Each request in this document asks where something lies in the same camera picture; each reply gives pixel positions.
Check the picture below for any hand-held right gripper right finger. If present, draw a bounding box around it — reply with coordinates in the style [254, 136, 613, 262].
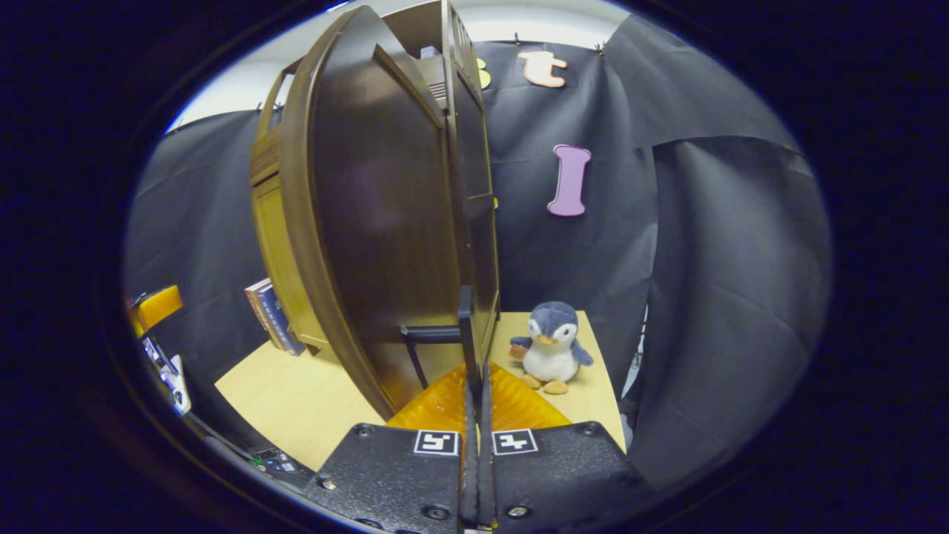
[480, 362, 657, 531]

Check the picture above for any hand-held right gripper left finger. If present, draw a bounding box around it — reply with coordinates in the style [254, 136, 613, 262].
[304, 362, 479, 534]

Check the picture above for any wooden cabinet door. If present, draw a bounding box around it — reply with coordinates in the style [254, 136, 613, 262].
[280, 6, 464, 422]
[252, 174, 331, 353]

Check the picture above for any black door handle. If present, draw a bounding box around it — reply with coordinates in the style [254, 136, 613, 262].
[400, 286, 475, 394]

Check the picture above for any wooden double-door shoe cabinet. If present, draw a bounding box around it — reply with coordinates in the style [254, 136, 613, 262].
[250, 0, 501, 422]

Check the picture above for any wooden cabinet drawer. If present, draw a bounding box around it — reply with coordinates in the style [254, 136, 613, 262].
[250, 126, 284, 186]

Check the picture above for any black electronic device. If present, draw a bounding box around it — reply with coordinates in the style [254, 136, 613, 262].
[252, 447, 312, 477]

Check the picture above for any grey white penguin plush toy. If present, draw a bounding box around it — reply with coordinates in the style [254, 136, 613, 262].
[509, 301, 594, 395]

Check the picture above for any blue cover book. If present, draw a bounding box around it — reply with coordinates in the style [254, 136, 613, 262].
[256, 284, 305, 357]

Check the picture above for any black backdrop cloth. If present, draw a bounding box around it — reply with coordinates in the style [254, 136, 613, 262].
[126, 15, 831, 490]

